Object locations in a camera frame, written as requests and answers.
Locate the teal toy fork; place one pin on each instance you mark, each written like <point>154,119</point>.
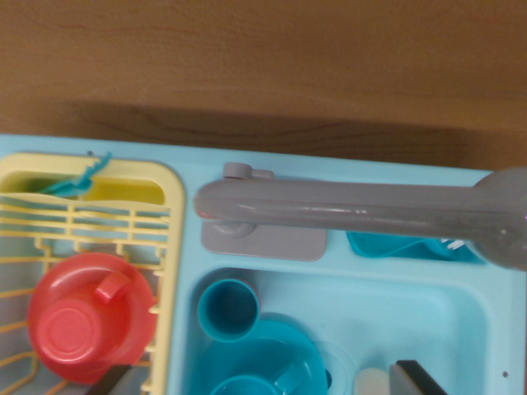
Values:
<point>88,177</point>

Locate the teal tumbler cup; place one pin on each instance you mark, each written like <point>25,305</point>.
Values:
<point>228,308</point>

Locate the red cup on plate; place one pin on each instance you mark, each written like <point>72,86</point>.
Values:
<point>136,329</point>

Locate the red mug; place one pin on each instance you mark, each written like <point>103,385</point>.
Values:
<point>74,329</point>

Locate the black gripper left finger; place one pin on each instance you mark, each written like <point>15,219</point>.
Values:
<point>115,382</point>

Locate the teal plate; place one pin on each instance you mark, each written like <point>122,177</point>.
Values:
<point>267,354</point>

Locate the light blue toy sink unit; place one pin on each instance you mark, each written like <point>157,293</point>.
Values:
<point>411,321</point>

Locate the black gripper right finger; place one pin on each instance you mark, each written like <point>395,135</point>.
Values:
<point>411,382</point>

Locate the teal dish brush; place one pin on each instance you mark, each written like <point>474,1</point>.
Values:
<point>391,249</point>

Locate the teal toy spoon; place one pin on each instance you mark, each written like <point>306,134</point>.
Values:
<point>62,189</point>

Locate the grey toy faucet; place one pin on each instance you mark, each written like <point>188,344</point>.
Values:
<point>329,205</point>

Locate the yellow dish rack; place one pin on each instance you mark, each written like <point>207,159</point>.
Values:
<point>175,230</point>

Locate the teal mug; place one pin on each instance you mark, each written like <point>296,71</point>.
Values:
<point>288,380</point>

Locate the cream detergent bottle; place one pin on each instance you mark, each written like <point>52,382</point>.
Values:
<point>370,382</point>

